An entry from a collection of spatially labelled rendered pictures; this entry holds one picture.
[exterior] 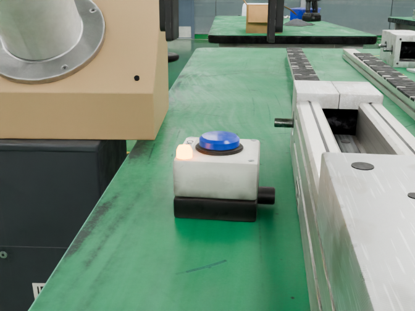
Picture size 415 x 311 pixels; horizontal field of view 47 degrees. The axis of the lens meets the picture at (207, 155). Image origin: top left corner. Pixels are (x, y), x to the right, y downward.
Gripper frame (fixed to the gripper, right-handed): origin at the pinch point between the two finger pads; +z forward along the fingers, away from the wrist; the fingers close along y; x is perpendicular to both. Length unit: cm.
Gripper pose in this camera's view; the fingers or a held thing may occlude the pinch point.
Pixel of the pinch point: (221, 29)
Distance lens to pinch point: 45.5
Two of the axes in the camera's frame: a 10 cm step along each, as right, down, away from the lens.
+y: -9.9, -0.4, 1.1
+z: 0.0, 9.5, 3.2
